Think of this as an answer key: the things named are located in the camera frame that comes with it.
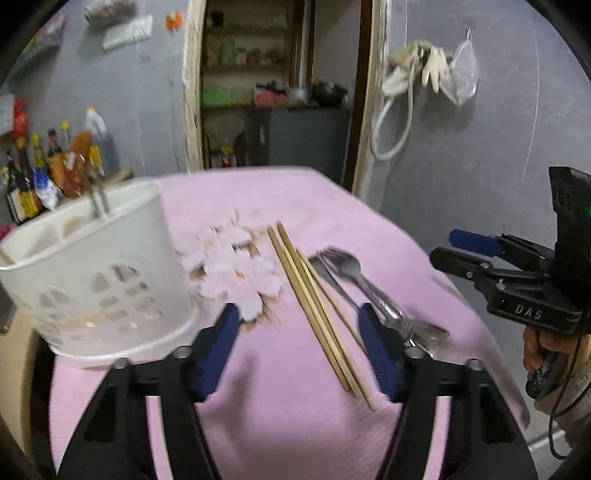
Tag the green box on shelf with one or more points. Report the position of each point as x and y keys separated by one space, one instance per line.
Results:
x=216 y=98

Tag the right hand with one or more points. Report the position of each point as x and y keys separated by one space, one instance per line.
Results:
x=539 y=346

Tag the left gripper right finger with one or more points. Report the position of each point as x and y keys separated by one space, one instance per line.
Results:
x=483 y=440

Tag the black pot on cabinet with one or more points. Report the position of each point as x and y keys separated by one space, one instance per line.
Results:
x=328 y=94

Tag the large oil jug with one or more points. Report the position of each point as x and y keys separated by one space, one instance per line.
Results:
x=102 y=152

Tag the yellow cap sauce bottle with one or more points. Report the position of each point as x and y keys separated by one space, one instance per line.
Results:
x=39 y=156

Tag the white rubber gloves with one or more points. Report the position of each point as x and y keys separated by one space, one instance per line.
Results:
x=437 y=66

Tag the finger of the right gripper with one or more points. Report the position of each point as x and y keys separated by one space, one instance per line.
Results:
x=480 y=243
x=516 y=269

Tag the white plastic utensil holder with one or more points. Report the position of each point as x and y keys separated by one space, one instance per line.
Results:
x=99 y=278

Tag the wooden chopstick one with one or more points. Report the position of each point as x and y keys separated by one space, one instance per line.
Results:
x=305 y=301

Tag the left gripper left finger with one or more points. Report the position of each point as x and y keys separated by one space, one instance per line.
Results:
x=112 y=441

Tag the white seasoning bag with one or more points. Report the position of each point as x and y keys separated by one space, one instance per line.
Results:
x=50 y=195

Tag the pink floral tablecloth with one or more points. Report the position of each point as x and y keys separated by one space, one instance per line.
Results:
x=279 y=411

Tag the white wall socket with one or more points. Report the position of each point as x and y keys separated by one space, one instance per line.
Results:
x=135 y=30

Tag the steel fork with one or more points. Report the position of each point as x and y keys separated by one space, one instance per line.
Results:
x=344 y=264

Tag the clear plastic bag on hook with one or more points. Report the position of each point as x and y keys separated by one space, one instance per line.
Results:
x=461 y=83

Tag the wooden shelf unit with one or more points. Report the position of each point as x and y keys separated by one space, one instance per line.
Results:
x=258 y=50

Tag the grey cabinet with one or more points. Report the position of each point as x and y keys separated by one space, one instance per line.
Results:
x=310 y=137

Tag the hanging bag of dried goods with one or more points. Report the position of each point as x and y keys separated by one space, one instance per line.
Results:
x=109 y=12

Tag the wooden chopstick two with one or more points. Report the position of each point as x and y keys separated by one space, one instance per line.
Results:
x=345 y=359

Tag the steel spoon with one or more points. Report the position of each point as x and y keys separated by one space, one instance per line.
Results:
x=331 y=287

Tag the dark soy sauce bottle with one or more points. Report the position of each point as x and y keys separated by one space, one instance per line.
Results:
x=20 y=193

